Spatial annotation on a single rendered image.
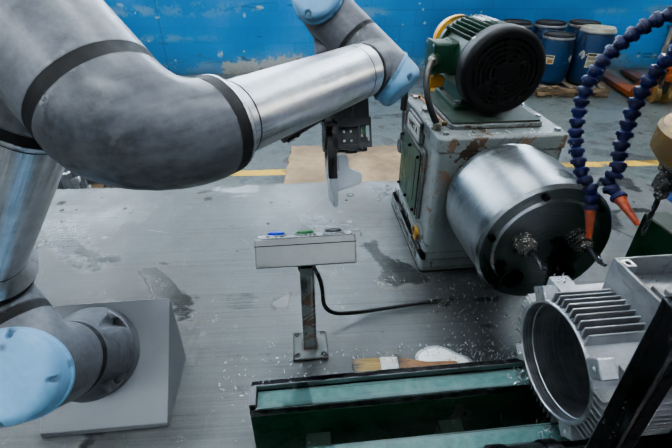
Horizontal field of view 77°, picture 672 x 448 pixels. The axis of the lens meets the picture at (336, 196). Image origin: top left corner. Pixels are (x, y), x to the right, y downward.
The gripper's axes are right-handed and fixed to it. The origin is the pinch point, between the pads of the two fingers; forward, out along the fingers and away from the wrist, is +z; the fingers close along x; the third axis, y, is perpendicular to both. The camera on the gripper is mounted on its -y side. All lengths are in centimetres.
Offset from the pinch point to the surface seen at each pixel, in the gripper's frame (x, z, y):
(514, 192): -6.0, 0.3, 30.6
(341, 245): -3.5, 7.8, 1.1
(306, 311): 4.9, 20.8, -5.3
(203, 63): 505, -183, -126
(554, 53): 370, -143, 283
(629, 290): -24.1, 13.0, 35.6
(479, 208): -1.2, 2.9, 26.4
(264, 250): -3.5, 7.8, -11.8
